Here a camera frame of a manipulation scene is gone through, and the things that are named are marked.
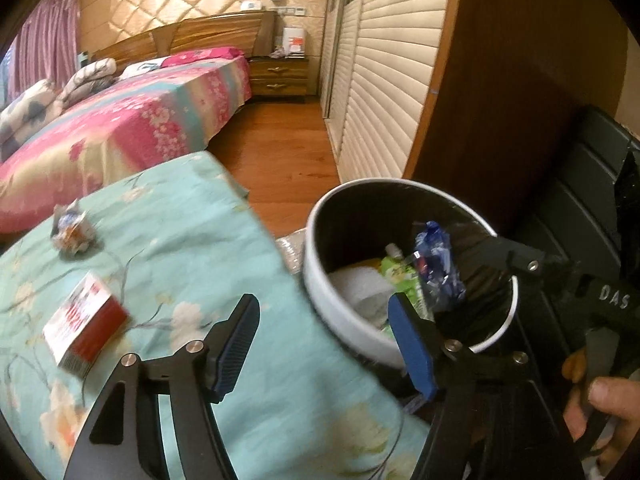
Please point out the pink pillow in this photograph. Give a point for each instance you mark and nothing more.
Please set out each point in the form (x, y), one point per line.
(202, 56)

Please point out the pink curtain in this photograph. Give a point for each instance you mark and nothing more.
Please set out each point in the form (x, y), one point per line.
(47, 40)

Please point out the white device on headboard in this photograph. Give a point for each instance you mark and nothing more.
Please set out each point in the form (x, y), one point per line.
(251, 6)

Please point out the green drink pouch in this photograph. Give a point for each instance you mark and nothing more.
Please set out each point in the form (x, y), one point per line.
(402, 280)

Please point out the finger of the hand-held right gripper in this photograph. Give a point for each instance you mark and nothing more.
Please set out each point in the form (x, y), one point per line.
(522, 261)

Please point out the white crumpled paper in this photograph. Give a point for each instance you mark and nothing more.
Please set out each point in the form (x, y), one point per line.
(360, 290)

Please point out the wall switch panel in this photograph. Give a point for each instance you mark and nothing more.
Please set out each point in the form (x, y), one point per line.
(291, 10)

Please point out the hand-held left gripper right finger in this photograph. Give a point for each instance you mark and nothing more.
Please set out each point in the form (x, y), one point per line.
(412, 350)

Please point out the bed with pink floral sheet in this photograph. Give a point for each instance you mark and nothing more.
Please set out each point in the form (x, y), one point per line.
(125, 125)

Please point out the small clutter on nightstand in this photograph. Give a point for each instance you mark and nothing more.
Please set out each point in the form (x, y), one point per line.
(278, 52)

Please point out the black ribbed chair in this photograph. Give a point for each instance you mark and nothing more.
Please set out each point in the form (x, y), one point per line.
(575, 195)

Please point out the person's right hand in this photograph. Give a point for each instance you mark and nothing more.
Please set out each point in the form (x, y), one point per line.
(620, 410)

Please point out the teal floral cloth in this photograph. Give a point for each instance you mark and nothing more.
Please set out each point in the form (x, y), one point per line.
(200, 240)

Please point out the blue plastic wrapper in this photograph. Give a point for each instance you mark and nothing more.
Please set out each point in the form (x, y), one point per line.
(440, 265)

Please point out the crumpled silver wrapper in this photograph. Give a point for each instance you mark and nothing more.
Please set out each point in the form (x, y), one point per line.
(72, 230)

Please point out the wooden headboard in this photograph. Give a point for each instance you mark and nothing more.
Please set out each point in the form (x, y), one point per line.
(200, 32)

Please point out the white box with orange label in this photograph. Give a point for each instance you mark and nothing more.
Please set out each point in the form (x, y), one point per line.
(293, 42)

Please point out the wooden nightstand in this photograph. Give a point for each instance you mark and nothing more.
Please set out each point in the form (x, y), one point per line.
(277, 80)

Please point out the wardrobe with slatted doors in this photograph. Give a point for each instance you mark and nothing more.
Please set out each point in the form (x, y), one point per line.
(490, 100)

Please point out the clear plastic bag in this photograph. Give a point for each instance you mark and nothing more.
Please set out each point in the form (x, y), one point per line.
(292, 252)

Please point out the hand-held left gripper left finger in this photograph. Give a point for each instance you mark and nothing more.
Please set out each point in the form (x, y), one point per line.
(235, 350)

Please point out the white bin with black liner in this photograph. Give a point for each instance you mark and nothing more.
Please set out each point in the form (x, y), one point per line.
(345, 325)

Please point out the white patterned pillow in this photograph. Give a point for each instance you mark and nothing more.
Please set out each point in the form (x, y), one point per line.
(142, 68)

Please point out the folded grey white quilt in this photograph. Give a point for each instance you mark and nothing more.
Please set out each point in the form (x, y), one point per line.
(90, 80)
(30, 110)

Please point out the red and white box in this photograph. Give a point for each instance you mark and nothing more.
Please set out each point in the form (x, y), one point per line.
(85, 320)

